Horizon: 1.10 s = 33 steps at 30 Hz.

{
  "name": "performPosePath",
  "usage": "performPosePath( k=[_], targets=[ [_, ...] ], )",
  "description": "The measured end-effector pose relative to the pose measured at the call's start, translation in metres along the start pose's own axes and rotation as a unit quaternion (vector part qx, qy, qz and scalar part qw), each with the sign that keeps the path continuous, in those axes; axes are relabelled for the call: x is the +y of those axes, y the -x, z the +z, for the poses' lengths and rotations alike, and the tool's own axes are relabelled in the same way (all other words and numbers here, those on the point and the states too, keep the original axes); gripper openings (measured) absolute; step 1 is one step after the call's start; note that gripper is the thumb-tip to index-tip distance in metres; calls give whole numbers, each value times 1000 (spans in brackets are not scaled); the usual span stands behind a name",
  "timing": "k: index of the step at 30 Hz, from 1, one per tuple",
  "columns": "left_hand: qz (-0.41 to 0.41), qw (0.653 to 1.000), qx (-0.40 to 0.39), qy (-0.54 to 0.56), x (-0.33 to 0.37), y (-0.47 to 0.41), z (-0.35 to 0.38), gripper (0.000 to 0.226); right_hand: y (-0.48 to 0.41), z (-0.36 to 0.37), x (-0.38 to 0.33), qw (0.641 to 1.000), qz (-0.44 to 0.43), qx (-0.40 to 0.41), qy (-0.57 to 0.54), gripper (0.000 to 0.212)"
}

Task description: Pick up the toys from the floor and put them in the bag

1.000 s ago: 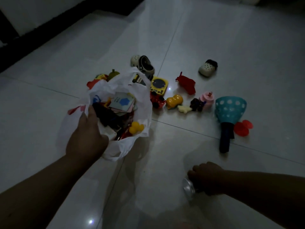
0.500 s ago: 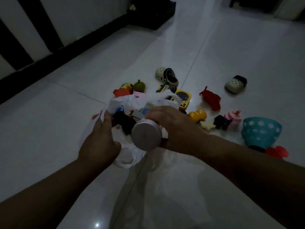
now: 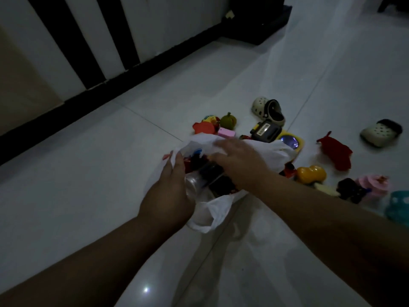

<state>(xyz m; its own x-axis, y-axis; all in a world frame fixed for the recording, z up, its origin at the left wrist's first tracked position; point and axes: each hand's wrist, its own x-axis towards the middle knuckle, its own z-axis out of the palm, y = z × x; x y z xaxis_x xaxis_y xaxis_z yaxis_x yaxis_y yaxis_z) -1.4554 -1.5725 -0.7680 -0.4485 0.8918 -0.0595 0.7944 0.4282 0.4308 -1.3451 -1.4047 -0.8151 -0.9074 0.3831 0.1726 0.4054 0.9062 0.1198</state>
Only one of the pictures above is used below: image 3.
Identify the black yellow device toy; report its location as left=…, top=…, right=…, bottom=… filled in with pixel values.
left=250, top=119, right=282, bottom=143

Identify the yellow gourd toy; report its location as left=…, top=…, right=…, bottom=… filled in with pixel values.
left=295, top=165, right=327, bottom=185

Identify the black cabinet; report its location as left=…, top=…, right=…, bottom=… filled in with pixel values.
left=222, top=0, right=293, bottom=46

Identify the red plush toy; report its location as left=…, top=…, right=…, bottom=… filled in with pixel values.
left=316, top=130, right=353, bottom=171

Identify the silver spray can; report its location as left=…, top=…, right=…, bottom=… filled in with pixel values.
left=184, top=161, right=226, bottom=202

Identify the person's right forearm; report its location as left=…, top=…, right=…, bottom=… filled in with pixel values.
left=251, top=171, right=409, bottom=307

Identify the pink cupcake toy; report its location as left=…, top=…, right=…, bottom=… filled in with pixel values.
left=356, top=174, right=390, bottom=199

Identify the dark wooden table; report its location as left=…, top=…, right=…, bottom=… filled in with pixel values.
left=377, top=0, right=409, bottom=13

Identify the cream clog shoe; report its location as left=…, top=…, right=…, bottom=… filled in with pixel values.
left=251, top=96, right=286, bottom=127
left=360, top=119, right=403, bottom=148

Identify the person's right hand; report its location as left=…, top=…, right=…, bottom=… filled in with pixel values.
left=209, top=137, right=272, bottom=192

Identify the white plastic bag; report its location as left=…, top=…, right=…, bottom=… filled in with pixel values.
left=169, top=132, right=298, bottom=234

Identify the person's left hand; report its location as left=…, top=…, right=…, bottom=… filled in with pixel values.
left=138, top=151, right=196, bottom=232

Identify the teal perforated catch cup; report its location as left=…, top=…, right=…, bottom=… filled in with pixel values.
left=385, top=191, right=409, bottom=227

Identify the red ladybug toy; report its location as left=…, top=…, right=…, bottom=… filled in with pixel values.
left=280, top=162, right=297, bottom=180

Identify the person's left forearm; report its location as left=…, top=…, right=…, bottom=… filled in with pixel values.
left=0, top=215, right=164, bottom=307

